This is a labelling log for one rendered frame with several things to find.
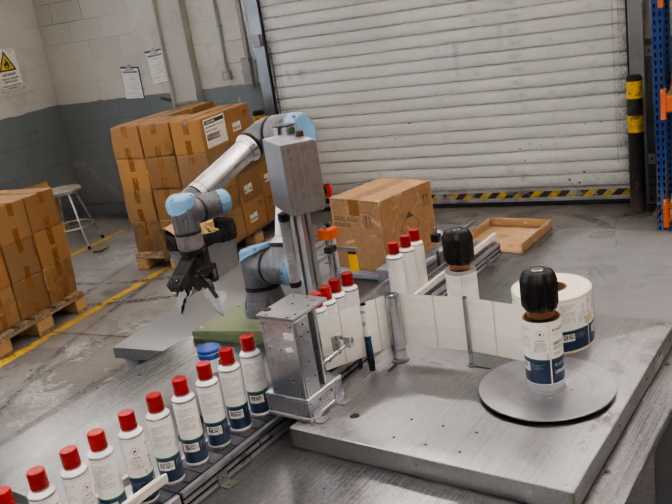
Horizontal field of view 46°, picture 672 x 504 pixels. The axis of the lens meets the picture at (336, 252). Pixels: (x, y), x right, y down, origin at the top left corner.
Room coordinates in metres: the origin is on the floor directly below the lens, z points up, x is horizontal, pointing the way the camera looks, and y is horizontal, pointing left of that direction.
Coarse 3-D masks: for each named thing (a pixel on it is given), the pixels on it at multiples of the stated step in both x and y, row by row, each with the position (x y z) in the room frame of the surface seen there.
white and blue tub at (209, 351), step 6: (210, 342) 2.19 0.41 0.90; (198, 348) 2.16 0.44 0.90; (204, 348) 2.15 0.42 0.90; (210, 348) 2.15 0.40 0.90; (216, 348) 2.14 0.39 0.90; (198, 354) 2.14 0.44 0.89; (204, 354) 2.12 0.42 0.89; (210, 354) 2.13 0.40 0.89; (216, 354) 2.13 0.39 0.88; (210, 360) 2.12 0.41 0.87; (216, 360) 2.13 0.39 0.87; (216, 366) 2.13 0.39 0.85
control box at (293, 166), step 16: (272, 144) 2.07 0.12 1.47; (288, 144) 2.01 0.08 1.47; (304, 144) 2.02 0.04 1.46; (272, 160) 2.09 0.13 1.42; (288, 160) 2.01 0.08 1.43; (304, 160) 2.02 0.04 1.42; (272, 176) 2.12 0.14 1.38; (288, 176) 2.01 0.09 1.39; (304, 176) 2.02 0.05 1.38; (320, 176) 2.04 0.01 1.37; (272, 192) 2.15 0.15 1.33; (288, 192) 2.01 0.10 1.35; (304, 192) 2.02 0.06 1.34; (320, 192) 2.03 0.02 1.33; (288, 208) 2.02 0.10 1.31; (304, 208) 2.02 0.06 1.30; (320, 208) 2.03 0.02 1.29
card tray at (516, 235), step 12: (480, 228) 3.05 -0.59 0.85; (492, 228) 3.09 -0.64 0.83; (504, 228) 3.06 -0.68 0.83; (516, 228) 3.04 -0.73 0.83; (528, 228) 3.01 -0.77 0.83; (540, 228) 2.88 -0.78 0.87; (480, 240) 2.95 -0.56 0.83; (504, 240) 2.91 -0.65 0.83; (516, 240) 2.89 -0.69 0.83; (528, 240) 2.78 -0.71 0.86; (504, 252) 2.78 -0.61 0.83; (516, 252) 2.75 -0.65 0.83
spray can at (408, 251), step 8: (400, 240) 2.34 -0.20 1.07; (408, 240) 2.34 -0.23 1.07; (400, 248) 2.35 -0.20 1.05; (408, 248) 2.33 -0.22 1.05; (408, 256) 2.33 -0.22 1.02; (408, 264) 2.33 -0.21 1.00; (416, 264) 2.34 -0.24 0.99; (408, 272) 2.33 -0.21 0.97; (416, 272) 2.34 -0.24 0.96; (408, 280) 2.33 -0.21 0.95; (416, 280) 2.33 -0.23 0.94; (408, 288) 2.33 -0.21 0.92; (416, 288) 2.33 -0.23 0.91
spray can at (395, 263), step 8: (392, 248) 2.28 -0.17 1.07; (392, 256) 2.28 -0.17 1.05; (400, 256) 2.28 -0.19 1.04; (392, 264) 2.28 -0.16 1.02; (400, 264) 2.28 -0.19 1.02; (392, 272) 2.28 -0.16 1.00; (400, 272) 2.28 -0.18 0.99; (392, 280) 2.28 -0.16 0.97; (400, 280) 2.27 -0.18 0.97; (392, 288) 2.28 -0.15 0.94; (400, 288) 2.27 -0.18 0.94
